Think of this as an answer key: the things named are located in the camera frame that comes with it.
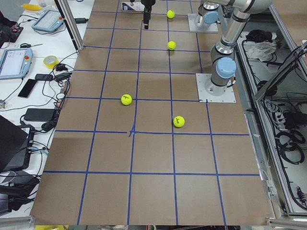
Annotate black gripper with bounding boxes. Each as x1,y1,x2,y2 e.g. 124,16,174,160
141,0,156,29

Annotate clear tennis ball can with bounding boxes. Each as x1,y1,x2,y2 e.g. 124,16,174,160
121,1,144,12

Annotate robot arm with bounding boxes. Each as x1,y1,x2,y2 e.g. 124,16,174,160
199,0,272,96
141,0,219,32

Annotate far Head tennis ball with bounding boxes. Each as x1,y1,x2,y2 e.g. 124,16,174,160
167,10,175,19

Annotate middle yellow tennis ball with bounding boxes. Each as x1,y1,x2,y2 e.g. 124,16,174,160
167,41,177,51

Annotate Wilson tennis ball near table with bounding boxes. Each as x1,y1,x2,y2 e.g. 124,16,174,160
121,94,132,105

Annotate Wilson tennis ball near base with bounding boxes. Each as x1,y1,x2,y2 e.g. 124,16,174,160
173,115,185,128

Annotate far teach pendant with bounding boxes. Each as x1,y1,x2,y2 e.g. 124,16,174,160
31,10,63,33

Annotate teach pendant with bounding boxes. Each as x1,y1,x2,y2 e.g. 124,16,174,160
0,48,33,80
31,10,63,33

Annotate yellow tape roll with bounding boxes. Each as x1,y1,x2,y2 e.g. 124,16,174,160
43,55,59,69

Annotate white crumpled cloth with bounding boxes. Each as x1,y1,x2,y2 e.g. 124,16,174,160
247,42,277,62

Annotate black scissors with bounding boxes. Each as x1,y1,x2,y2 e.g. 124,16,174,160
20,43,42,48

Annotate small black phone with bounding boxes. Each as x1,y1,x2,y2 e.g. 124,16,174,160
35,74,54,81

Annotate near teach pendant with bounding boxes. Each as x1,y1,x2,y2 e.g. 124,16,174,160
0,48,33,80

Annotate black smartphone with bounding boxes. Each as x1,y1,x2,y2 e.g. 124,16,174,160
18,79,37,98

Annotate black power adapter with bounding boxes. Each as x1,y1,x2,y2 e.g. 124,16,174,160
24,108,55,122

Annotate black laptop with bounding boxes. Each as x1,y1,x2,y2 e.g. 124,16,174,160
0,116,34,172

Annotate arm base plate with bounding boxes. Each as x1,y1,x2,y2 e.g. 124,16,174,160
188,11,219,33
196,73,236,103

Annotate aluminium frame post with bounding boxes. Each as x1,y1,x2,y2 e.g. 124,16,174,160
54,0,83,51

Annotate aluminium side cage frame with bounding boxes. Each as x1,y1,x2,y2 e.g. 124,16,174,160
237,0,307,230

